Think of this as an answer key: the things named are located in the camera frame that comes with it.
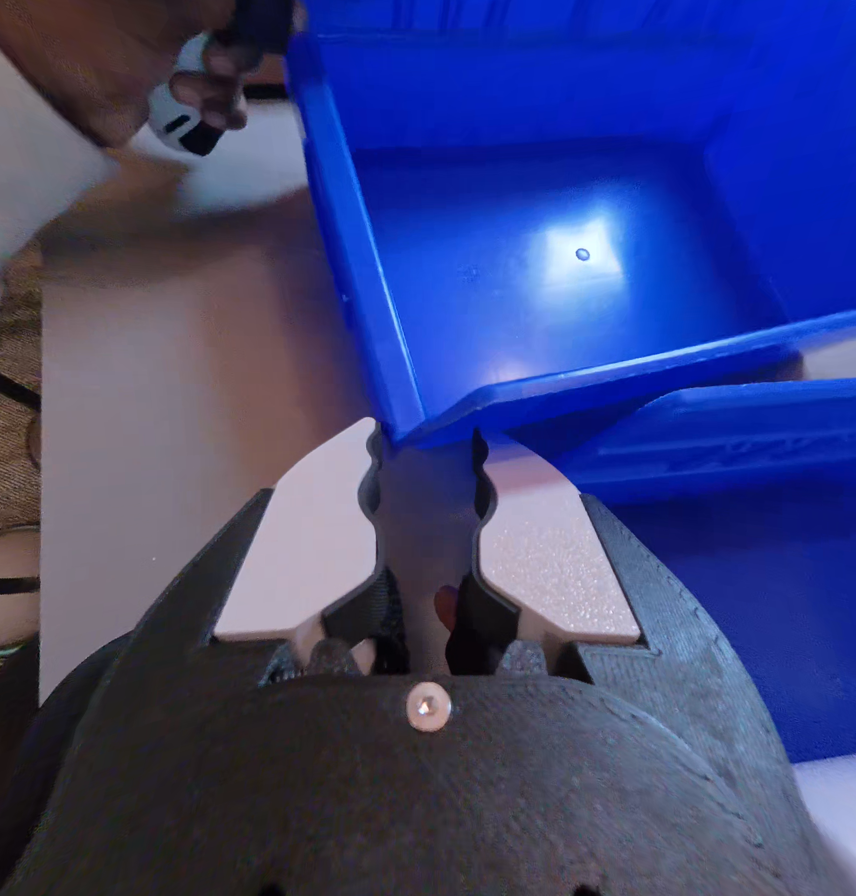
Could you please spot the person's left hand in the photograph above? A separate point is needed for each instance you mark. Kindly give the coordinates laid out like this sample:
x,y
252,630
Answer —
x,y
106,70

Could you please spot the person's right hand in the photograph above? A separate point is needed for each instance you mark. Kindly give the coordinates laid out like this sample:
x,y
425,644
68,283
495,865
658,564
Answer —
x,y
445,607

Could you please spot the blue plastic bin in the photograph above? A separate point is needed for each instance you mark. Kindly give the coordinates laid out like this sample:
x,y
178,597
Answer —
x,y
540,280
749,595

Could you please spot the person's left forearm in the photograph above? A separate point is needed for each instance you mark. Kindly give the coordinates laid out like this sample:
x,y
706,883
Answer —
x,y
29,161

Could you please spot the person's white shoe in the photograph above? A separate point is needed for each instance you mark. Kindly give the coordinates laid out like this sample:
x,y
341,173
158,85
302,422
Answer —
x,y
8,595

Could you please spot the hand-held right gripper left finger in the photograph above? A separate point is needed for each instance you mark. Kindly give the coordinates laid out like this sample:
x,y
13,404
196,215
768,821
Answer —
x,y
302,553

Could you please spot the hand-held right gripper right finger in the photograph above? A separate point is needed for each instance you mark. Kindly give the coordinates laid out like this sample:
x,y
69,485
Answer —
x,y
561,560

